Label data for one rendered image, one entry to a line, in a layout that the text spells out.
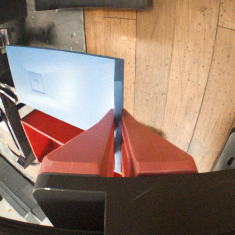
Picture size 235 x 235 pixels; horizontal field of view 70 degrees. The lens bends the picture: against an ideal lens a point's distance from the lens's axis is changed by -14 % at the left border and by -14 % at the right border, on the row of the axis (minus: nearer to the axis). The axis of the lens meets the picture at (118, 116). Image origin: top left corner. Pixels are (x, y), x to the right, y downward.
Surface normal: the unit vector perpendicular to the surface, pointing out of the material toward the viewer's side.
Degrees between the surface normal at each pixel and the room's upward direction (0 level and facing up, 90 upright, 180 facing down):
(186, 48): 0
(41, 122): 90
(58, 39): 0
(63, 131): 90
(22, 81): 1
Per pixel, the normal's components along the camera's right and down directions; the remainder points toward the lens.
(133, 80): -0.51, 0.53
